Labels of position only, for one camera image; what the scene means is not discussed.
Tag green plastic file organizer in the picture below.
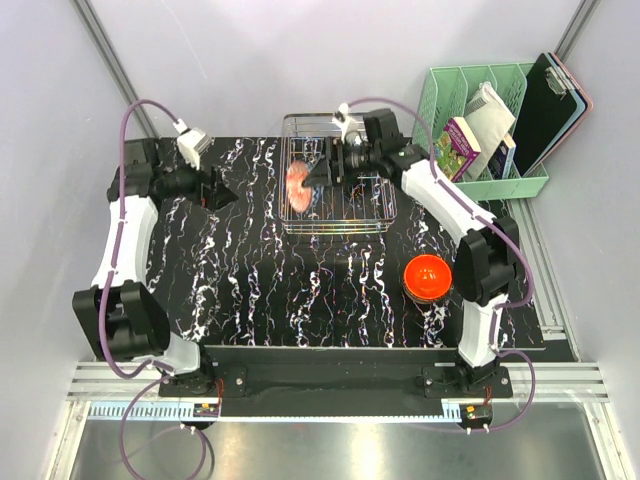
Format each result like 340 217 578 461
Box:
412 61 550 205

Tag orange glossy bowl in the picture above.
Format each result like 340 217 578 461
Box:
402 254 453 304

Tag white padded envelope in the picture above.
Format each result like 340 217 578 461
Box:
464 81 516 181

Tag dark blue book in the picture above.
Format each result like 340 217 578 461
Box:
489 133 516 180

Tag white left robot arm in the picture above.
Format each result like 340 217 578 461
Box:
72 129 237 396

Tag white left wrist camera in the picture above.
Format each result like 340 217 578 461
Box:
176 128 211 170

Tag pink blue clipboards stack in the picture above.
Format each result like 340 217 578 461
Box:
540 53 593 160

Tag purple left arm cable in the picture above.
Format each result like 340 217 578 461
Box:
97 98 216 479

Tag chrome wire dish rack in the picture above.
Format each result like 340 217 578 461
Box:
278 113 397 236

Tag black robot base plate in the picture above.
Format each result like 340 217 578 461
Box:
160 346 513 421

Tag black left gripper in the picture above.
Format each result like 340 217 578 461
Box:
155 149 238 212

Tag black marble pattern mat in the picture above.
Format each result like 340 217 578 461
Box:
147 137 462 348

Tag black clipboard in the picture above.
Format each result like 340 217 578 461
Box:
513 52 575 177

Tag purple green book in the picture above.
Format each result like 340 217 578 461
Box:
434 116 481 183

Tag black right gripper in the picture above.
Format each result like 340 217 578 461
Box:
302 136 380 189

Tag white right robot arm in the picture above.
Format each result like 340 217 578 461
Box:
287 104 524 397

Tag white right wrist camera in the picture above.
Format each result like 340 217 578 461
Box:
332 102 364 147

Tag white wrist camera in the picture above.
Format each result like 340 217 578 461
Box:
176 128 211 170
332 102 364 147

